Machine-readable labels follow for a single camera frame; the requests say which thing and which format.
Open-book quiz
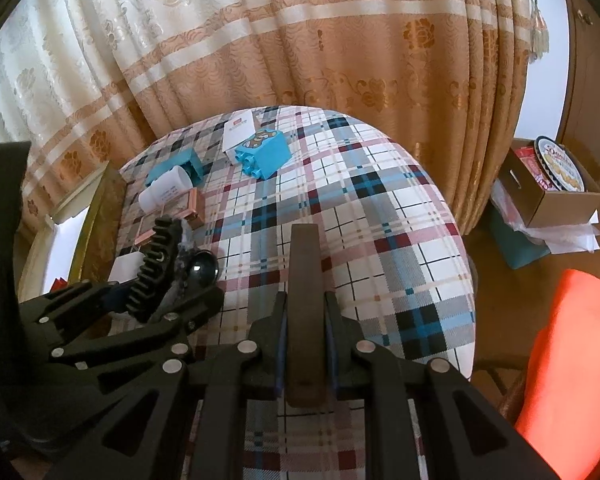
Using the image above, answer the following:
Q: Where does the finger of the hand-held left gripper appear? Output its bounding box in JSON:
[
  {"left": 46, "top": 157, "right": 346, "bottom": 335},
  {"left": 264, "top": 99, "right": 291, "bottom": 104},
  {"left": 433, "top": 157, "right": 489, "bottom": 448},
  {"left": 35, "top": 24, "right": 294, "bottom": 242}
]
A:
[
  {"left": 50, "top": 287, "right": 226, "bottom": 376},
  {"left": 19, "top": 280, "right": 131, "bottom": 333}
]

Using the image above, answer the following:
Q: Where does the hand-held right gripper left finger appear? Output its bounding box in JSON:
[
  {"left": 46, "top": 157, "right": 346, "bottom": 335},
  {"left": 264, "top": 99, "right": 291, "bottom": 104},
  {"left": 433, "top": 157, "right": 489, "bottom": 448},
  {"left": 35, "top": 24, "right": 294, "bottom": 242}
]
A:
[{"left": 45, "top": 291, "right": 288, "bottom": 480}]

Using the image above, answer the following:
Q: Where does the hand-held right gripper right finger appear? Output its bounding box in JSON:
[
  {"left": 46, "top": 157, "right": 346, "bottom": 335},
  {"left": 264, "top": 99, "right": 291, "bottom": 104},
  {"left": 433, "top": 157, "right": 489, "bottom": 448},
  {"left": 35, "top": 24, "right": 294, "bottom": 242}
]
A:
[{"left": 324, "top": 291, "right": 563, "bottom": 480}]

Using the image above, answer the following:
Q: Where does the brown wooden comb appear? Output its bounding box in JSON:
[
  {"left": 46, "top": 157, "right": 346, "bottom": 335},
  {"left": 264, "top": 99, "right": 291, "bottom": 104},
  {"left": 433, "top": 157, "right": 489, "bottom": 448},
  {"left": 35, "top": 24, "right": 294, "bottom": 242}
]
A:
[{"left": 286, "top": 224, "right": 327, "bottom": 408}]

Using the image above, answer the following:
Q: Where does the black hair claw clip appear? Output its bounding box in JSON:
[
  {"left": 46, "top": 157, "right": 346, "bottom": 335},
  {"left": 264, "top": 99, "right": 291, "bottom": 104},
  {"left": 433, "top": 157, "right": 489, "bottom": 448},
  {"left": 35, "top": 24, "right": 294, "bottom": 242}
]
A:
[{"left": 126, "top": 215, "right": 183, "bottom": 323}]

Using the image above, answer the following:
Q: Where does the black grey fuzzy hair tie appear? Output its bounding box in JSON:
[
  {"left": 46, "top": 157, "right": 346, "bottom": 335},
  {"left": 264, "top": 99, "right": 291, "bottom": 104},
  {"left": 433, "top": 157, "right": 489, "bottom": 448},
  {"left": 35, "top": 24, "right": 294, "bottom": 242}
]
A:
[{"left": 167, "top": 240, "right": 198, "bottom": 306}]

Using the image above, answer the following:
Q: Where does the white pill bottle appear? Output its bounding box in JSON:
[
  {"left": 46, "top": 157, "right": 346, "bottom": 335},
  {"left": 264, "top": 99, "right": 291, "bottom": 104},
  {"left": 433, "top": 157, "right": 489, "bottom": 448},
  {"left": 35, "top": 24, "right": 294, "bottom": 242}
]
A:
[{"left": 138, "top": 167, "right": 197, "bottom": 211}]

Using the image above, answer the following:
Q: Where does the blue bear print toy block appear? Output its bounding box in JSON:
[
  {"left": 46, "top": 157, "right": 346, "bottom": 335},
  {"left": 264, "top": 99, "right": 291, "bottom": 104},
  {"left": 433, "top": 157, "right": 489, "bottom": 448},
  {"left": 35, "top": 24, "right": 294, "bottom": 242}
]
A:
[{"left": 230, "top": 127, "right": 292, "bottom": 181}]

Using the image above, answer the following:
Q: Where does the glossy black round object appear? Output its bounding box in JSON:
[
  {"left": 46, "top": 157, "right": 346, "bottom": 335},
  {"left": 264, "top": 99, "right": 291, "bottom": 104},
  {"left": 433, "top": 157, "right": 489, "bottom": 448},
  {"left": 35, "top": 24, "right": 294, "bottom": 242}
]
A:
[{"left": 182, "top": 250, "right": 221, "bottom": 291}]

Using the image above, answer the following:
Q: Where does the plaid tablecloth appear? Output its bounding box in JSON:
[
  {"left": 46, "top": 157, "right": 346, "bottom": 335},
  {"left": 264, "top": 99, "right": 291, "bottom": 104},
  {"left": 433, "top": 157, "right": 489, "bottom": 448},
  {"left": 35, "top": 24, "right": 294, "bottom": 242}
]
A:
[{"left": 115, "top": 105, "right": 476, "bottom": 480}]

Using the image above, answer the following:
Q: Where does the teal building block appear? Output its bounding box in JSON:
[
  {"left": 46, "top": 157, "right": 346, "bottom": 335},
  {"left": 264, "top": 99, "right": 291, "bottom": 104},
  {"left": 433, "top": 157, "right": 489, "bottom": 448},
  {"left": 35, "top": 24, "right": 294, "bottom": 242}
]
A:
[{"left": 145, "top": 147, "right": 204, "bottom": 186}]

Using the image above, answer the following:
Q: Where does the wooden chair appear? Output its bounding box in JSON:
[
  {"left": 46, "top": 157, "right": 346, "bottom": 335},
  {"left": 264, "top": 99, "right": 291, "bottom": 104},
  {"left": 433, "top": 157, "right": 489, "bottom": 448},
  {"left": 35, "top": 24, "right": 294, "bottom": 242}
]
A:
[{"left": 475, "top": 350, "right": 531, "bottom": 421}]

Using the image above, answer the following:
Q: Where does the teal bag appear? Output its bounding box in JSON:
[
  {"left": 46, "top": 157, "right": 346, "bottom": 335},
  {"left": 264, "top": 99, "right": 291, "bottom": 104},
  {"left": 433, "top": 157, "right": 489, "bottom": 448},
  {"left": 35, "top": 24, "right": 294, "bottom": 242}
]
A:
[{"left": 490, "top": 205, "right": 551, "bottom": 270}]

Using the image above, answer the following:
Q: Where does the white cardboard carton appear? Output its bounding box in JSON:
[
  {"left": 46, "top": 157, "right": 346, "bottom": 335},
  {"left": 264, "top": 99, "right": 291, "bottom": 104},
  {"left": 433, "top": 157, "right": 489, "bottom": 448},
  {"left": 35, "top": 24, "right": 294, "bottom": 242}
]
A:
[{"left": 223, "top": 111, "right": 266, "bottom": 156}]

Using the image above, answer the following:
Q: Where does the orange cloth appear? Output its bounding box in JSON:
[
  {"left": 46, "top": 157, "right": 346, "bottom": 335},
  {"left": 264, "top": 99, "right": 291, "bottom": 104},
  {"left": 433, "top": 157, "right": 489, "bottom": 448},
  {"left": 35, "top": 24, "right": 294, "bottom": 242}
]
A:
[{"left": 512, "top": 268, "right": 600, "bottom": 480}]

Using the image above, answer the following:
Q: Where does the white crumpled paper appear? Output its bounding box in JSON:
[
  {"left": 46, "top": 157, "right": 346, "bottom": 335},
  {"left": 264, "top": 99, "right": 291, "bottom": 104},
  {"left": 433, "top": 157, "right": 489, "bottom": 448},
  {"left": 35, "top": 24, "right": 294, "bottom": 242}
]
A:
[{"left": 492, "top": 180, "right": 600, "bottom": 256}]

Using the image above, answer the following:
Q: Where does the brown cardboard box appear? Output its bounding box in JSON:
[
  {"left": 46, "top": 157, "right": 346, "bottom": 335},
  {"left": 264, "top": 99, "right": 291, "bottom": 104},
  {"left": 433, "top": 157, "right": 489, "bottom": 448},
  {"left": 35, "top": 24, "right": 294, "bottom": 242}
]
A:
[{"left": 497, "top": 137, "right": 600, "bottom": 231}]

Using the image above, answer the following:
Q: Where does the red packet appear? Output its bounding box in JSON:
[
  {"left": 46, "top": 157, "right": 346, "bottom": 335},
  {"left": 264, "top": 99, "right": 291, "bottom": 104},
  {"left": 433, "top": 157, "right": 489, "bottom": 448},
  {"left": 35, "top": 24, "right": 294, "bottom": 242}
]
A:
[{"left": 512, "top": 146, "right": 551, "bottom": 188}]

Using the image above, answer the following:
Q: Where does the decorative plate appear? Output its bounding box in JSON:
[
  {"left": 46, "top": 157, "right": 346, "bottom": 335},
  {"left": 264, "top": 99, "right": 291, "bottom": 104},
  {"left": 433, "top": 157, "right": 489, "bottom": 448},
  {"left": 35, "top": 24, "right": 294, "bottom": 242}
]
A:
[{"left": 534, "top": 135, "right": 588, "bottom": 192}]

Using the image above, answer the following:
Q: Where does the beige floral curtain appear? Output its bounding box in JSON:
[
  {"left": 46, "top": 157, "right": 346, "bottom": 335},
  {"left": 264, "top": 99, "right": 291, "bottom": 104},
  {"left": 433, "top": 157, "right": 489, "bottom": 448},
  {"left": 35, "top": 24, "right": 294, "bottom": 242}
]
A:
[{"left": 0, "top": 0, "right": 551, "bottom": 241}]

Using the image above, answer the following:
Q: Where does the wooden cabinet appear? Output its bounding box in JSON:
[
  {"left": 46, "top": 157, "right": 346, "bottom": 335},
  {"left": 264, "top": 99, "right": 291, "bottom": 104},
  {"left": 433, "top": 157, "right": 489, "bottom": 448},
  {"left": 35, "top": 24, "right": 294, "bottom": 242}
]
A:
[{"left": 555, "top": 0, "right": 600, "bottom": 181}]

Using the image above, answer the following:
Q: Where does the curtain tassel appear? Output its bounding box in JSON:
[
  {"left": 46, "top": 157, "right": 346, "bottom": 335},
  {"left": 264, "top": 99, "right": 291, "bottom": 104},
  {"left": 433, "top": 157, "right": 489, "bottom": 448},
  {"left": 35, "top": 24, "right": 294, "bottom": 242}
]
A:
[{"left": 527, "top": 0, "right": 551, "bottom": 66}]

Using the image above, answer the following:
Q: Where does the rose gold square frame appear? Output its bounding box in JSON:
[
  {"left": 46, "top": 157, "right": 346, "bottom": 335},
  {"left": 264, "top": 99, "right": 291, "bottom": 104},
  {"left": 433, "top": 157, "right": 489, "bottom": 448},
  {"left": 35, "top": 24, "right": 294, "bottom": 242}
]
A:
[{"left": 132, "top": 187, "right": 206, "bottom": 256}]

